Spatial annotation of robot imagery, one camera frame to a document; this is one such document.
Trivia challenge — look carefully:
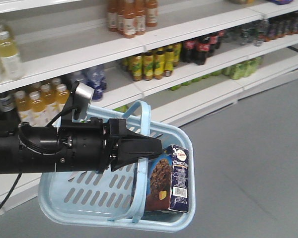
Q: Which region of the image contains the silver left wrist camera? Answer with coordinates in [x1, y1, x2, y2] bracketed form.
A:
[70, 81, 94, 122]

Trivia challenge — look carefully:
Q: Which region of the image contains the chocolate cookie box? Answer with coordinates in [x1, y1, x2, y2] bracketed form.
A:
[145, 144, 189, 214]

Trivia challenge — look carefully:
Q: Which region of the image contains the white drink shelving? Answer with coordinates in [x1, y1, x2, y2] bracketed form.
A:
[0, 0, 298, 206]

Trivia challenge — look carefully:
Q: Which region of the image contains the pale yellow drink bottle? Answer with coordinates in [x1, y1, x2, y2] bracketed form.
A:
[0, 24, 24, 80]

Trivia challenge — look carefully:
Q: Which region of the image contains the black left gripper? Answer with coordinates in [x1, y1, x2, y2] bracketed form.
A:
[55, 118, 162, 173]

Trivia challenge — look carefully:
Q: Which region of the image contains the light blue plastic basket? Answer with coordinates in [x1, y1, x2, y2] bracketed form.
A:
[38, 101, 196, 233]

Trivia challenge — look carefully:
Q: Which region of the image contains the cola bottles group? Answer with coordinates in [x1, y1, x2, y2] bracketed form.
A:
[180, 30, 225, 65]

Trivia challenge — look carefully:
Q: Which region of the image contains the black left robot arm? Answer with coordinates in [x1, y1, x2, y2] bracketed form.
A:
[0, 118, 162, 174]

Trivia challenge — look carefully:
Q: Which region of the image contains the orange juice bottles group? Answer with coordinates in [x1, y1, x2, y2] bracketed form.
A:
[106, 0, 158, 39]

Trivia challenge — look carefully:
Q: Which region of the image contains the yellow juice bottles group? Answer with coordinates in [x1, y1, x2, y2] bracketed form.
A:
[13, 77, 69, 126]

